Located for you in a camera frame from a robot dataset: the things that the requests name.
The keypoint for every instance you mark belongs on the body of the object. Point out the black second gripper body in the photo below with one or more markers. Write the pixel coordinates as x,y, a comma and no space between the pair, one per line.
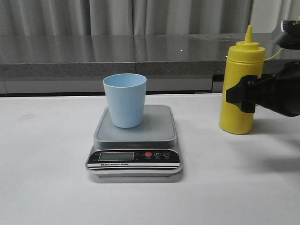
280,92

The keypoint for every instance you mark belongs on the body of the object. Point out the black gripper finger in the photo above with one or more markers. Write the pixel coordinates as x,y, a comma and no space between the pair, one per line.
238,94

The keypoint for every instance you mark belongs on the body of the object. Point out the yellow squeeze bottle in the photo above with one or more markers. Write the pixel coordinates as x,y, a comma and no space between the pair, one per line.
245,58

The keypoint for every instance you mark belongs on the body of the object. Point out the light blue plastic cup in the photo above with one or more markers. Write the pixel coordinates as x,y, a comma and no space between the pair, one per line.
125,94

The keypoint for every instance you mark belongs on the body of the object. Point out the silver electronic kitchen scale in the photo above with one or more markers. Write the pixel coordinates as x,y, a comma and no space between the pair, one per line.
150,149

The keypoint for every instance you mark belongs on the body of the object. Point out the grey stone counter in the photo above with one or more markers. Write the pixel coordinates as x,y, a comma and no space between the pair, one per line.
76,65

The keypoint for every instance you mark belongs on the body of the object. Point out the grey curtain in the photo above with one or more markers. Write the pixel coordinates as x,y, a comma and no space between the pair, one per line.
142,17

